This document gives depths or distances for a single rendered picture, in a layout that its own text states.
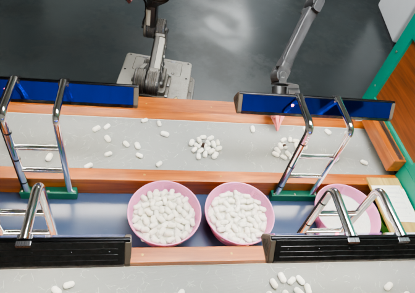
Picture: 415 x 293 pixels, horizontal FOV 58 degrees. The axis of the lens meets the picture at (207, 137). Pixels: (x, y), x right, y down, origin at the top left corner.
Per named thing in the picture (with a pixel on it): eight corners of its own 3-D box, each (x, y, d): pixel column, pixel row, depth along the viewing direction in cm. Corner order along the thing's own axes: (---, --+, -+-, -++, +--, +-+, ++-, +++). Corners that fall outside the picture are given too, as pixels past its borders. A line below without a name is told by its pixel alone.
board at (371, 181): (365, 178, 162) (366, 177, 161) (396, 179, 164) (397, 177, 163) (397, 251, 140) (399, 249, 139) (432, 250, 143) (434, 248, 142)
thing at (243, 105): (233, 99, 141) (236, 84, 135) (382, 107, 152) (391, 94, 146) (235, 114, 135) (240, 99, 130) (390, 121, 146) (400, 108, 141)
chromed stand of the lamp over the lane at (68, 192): (32, 158, 152) (6, 71, 119) (83, 160, 156) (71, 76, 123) (21, 198, 140) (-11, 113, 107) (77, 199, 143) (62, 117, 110)
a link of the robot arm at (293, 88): (270, 72, 175) (280, 70, 167) (292, 74, 179) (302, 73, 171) (269, 98, 176) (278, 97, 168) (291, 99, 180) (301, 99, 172)
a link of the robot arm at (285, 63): (304, 0, 179) (318, -7, 169) (313, 7, 181) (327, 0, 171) (265, 79, 176) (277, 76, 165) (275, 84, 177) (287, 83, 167)
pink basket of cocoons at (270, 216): (189, 206, 149) (192, 193, 142) (246, 187, 160) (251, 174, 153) (220, 266, 134) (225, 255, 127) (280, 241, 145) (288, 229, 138)
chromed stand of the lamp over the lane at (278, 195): (260, 165, 169) (293, 90, 137) (302, 166, 173) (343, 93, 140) (269, 201, 157) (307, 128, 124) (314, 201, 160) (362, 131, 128)
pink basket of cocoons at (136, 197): (128, 193, 148) (128, 179, 141) (195, 194, 153) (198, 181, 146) (125, 258, 131) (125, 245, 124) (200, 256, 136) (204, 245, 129)
